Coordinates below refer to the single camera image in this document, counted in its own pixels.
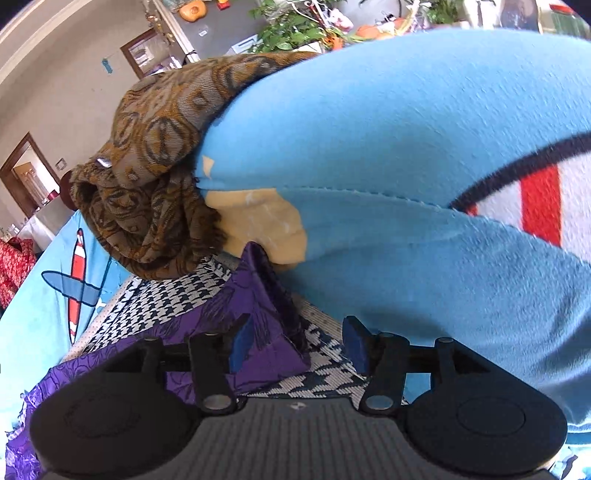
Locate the brown patterned scarf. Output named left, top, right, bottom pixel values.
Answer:
left=69, top=51, right=320, bottom=282

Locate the green houseplant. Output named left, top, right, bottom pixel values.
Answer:
left=249, top=0, right=334, bottom=52

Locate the red floral garment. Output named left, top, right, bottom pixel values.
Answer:
left=0, top=237, right=38, bottom=311

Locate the blue printed sofa cover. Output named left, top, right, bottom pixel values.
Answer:
left=0, top=28, right=591, bottom=480

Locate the grey refrigerator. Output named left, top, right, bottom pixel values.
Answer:
left=152, top=0, right=262, bottom=62

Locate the purple floral garment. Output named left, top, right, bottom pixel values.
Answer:
left=0, top=242, right=311, bottom=480

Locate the orange fridge magnet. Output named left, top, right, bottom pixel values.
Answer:
left=180, top=0, right=206, bottom=22

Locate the glass door with brown frame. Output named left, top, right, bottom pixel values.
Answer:
left=121, top=30, right=161, bottom=80

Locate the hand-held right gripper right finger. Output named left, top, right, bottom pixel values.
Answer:
left=342, top=315, right=491, bottom=413

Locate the houndstooth sofa mat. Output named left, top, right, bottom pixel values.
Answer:
left=60, top=263, right=409, bottom=403

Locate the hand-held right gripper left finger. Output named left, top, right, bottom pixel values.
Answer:
left=104, top=315, right=256, bottom=413

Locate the table with white tablecloth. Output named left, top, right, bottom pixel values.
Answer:
left=18, top=202, right=75, bottom=253

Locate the brown wooden door frame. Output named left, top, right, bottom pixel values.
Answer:
left=0, top=132, right=62, bottom=219

